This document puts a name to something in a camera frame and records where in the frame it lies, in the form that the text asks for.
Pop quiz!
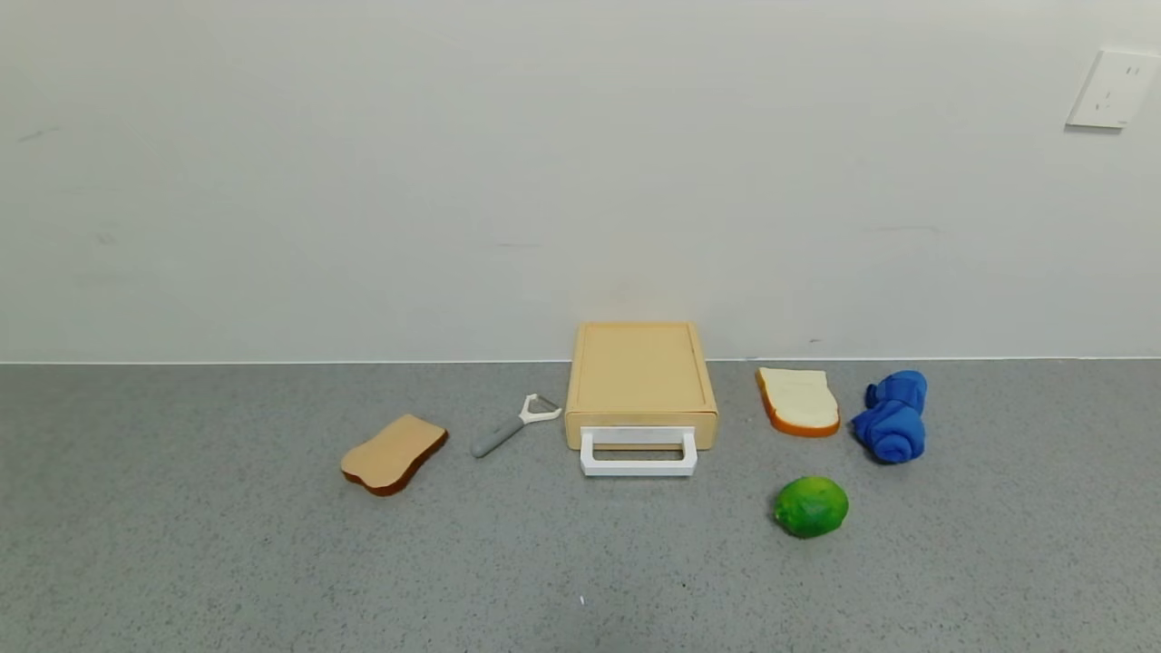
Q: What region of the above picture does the yellow drawer case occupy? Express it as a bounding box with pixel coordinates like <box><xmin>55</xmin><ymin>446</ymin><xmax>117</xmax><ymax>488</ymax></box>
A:
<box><xmin>564</xmin><ymin>321</ymin><xmax>719</xmax><ymax>452</ymax></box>

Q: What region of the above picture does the brown toast slice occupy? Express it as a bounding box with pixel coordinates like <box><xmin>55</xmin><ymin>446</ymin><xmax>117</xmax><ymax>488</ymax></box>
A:
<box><xmin>340</xmin><ymin>414</ymin><xmax>450</xmax><ymax>497</ymax></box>

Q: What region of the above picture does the white bread slice orange crust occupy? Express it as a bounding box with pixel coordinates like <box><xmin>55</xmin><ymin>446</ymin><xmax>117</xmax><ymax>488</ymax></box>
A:
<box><xmin>756</xmin><ymin>366</ymin><xmax>842</xmax><ymax>439</ymax></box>

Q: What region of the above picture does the green lime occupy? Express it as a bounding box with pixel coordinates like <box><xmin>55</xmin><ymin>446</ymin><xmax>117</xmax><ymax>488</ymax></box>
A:
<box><xmin>773</xmin><ymin>476</ymin><xmax>850</xmax><ymax>540</ymax></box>

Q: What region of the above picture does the blue rolled towel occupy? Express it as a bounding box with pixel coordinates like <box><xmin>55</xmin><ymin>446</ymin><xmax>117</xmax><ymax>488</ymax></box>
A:
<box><xmin>851</xmin><ymin>369</ymin><xmax>929</xmax><ymax>464</ymax></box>

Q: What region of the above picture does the grey handled white peeler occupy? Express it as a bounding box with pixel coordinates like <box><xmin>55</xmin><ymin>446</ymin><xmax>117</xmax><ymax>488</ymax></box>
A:
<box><xmin>470</xmin><ymin>393</ymin><xmax>563</xmax><ymax>459</ymax></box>

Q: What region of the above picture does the white wall socket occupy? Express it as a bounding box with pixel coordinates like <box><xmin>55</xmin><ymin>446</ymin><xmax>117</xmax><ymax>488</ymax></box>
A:
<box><xmin>1066</xmin><ymin>49</ymin><xmax>1161</xmax><ymax>131</ymax></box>

